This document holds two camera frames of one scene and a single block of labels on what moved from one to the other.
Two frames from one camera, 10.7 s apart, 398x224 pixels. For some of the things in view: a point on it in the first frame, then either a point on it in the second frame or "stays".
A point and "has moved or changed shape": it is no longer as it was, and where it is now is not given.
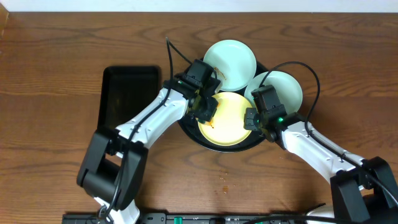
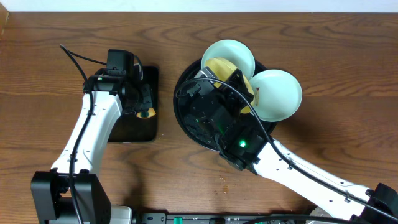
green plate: [288, 89] stays
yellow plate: [227, 126] has moved or changed shape
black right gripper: [249, 123] → [235, 91]
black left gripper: [204, 109] → [146, 98]
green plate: [233, 63] stays
